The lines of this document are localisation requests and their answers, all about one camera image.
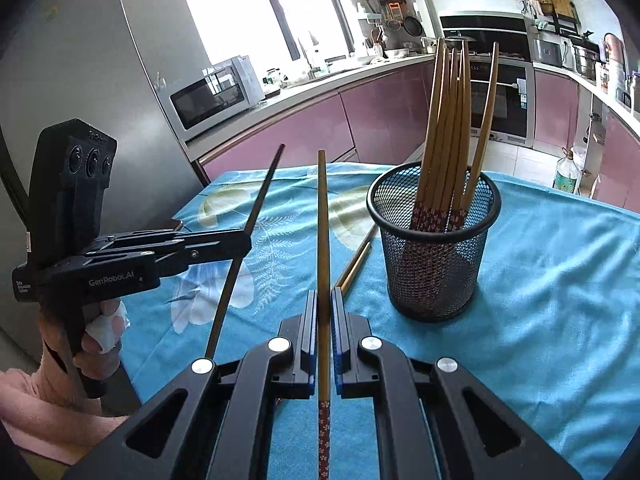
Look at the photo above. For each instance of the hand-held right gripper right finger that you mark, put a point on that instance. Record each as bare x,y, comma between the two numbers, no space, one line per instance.
340,330

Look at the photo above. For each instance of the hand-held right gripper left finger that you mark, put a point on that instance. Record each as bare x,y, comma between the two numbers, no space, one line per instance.
312,330

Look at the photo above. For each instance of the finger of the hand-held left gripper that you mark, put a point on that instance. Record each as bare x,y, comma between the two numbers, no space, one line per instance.
200,238
210,256

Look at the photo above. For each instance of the light wooden chopstick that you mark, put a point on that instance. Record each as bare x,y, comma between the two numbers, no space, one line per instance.
324,240
356,267
357,253

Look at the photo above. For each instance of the dark brown chopstick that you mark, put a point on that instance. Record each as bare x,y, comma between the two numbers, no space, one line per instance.
260,200

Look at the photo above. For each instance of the black mesh utensil holder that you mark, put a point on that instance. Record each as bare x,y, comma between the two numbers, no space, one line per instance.
435,280

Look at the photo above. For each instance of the bundle of wooden chopsticks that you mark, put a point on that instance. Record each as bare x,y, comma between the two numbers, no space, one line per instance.
442,135

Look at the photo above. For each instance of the person's left hand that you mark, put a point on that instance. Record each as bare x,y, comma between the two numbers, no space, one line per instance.
95,362

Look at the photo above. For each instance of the white tissue wad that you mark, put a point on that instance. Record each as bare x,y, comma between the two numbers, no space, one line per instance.
100,332

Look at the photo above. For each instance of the white microwave oven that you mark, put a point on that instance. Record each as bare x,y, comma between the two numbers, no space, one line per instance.
210,100

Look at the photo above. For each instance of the grey refrigerator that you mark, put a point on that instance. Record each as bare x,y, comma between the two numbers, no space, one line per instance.
100,60

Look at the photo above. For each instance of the white kitchen countertop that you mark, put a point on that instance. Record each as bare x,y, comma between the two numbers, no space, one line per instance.
280,107

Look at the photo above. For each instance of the long pink base cabinet run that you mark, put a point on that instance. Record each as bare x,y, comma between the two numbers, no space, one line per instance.
310,125

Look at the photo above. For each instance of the blue floral tablecloth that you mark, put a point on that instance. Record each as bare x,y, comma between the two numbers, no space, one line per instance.
550,285

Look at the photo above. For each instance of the large kitchen window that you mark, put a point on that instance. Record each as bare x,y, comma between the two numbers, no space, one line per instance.
225,10

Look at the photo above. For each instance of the steel mixing bowl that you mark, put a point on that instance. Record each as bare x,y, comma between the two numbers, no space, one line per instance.
396,53

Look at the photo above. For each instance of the plastic oil bottle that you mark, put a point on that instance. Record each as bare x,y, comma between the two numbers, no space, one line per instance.
567,172

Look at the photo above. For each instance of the black built-in oven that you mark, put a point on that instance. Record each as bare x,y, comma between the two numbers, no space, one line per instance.
510,100

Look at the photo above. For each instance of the hanging black frying pan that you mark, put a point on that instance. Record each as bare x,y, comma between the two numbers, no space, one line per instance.
411,26

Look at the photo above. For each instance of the narrow pink base cabinet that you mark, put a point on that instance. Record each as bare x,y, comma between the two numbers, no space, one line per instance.
555,110

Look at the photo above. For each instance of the pink peninsula base cabinet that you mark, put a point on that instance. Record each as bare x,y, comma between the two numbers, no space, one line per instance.
620,160

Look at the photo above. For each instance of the steel steamer pot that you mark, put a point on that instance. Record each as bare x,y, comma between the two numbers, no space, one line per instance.
585,62

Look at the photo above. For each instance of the pink thermos jug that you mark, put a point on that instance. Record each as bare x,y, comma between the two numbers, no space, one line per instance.
614,50

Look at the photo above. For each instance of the wooden cutting board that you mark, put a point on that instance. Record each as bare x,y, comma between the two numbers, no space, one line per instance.
561,4

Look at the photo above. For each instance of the black wall storage rack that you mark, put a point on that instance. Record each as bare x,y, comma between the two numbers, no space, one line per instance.
565,22

